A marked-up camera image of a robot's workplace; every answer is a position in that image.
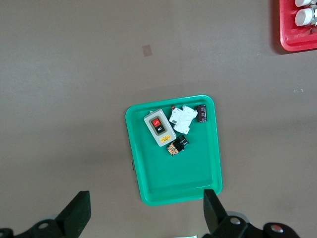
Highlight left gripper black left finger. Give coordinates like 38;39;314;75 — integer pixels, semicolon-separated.
0;190;91;238

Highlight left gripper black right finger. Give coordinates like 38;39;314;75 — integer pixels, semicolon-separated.
202;189;300;238

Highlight green plastic tray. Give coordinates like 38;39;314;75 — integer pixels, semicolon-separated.
125;94;223;207

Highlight red tray holding casters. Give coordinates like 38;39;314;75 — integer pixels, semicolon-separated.
279;0;317;52

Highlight black orange electronic component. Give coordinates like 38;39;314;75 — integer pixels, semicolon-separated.
166;134;190;157

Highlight dark cylindrical capacitor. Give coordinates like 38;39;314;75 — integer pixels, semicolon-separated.
196;104;208;123

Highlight small white circuit breaker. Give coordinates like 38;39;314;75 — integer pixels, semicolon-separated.
169;109;184;125

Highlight grey on-off switch box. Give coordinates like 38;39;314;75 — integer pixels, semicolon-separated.
143;108;177;147

